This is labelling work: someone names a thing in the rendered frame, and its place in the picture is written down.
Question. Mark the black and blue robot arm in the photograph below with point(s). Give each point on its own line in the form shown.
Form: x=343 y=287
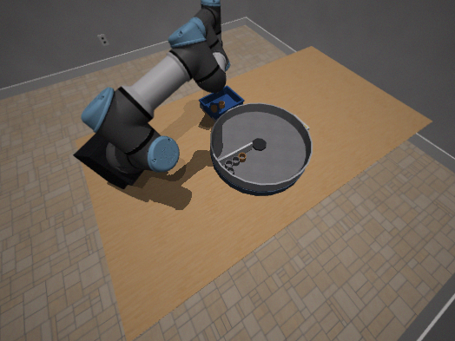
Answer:
x=121 y=117

